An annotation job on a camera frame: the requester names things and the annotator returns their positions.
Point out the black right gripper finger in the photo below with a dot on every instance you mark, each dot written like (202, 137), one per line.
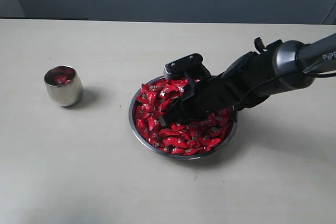
(169, 118)

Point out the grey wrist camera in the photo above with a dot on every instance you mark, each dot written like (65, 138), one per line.
(188, 66)

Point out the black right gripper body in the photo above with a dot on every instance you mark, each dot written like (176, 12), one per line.
(211, 94)

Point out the round steel bowl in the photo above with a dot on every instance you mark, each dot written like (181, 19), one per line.
(183, 116)

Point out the steel cup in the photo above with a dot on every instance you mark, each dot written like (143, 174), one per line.
(66, 95)

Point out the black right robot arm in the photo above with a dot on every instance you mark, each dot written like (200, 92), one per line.
(276, 68)

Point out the pile of red candies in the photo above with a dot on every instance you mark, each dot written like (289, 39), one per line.
(178, 134)

